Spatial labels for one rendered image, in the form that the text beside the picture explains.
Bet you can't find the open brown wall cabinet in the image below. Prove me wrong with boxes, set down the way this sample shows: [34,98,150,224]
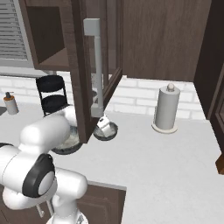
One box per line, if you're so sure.
[18,0,74,72]

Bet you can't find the grey base cabinet handle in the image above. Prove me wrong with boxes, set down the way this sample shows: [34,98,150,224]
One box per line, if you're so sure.
[35,203,46,219]

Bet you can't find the grey window blinds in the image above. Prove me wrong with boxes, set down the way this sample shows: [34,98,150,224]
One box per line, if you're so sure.
[0,0,35,70]

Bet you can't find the black two-tier stand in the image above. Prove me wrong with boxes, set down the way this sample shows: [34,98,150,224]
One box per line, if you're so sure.
[35,74,70,118]

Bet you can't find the brown base cabinet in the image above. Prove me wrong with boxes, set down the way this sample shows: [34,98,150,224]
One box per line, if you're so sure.
[0,180,128,224]

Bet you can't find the brown cabinet door with handle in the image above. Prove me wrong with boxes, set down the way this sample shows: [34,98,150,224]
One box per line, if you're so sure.
[70,0,98,144]

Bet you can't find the white paper towel holder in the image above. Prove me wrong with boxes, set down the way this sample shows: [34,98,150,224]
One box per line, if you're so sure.
[150,82,182,135]

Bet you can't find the closed brown wall cabinet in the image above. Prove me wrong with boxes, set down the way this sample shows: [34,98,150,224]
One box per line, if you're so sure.
[122,0,213,83]

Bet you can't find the grey cabinet door handle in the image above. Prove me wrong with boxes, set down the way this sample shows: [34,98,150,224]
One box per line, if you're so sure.
[83,17,105,118]

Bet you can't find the grey soap dispenser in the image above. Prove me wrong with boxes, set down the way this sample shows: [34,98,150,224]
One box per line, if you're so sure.
[3,91,20,116]

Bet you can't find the large grey bowl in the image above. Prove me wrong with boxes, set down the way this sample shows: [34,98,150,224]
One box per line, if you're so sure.
[50,125,84,156]

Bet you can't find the tall dark brown cabinet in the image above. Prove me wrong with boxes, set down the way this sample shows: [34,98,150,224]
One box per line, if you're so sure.
[192,0,224,176]

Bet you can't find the small grey bowl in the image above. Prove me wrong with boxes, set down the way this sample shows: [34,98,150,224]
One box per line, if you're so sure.
[92,121,119,142]

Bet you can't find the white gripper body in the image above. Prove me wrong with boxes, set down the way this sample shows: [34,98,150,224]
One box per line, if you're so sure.
[100,123,115,138]

